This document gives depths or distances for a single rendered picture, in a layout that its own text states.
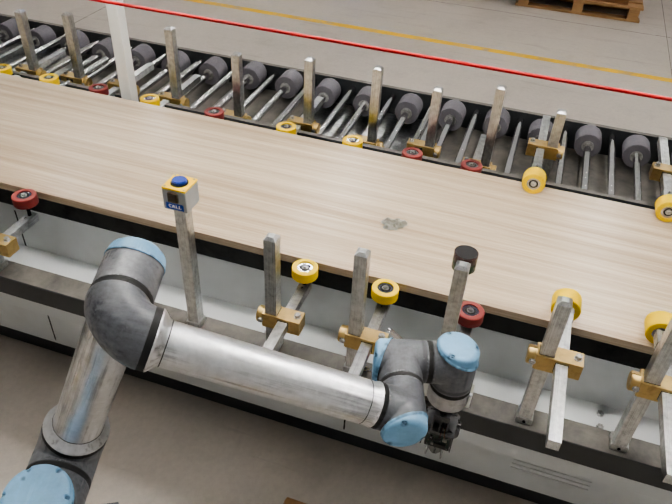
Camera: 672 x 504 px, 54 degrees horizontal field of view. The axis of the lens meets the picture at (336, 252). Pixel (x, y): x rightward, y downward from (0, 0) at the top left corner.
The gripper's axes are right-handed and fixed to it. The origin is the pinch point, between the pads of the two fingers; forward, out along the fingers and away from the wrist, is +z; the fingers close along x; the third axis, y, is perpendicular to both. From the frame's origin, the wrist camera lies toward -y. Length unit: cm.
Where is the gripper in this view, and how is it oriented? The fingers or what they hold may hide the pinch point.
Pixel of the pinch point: (435, 446)
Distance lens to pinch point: 169.2
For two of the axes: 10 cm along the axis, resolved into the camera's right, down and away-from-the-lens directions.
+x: 9.4, 2.5, -2.3
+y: -3.3, 5.6, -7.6
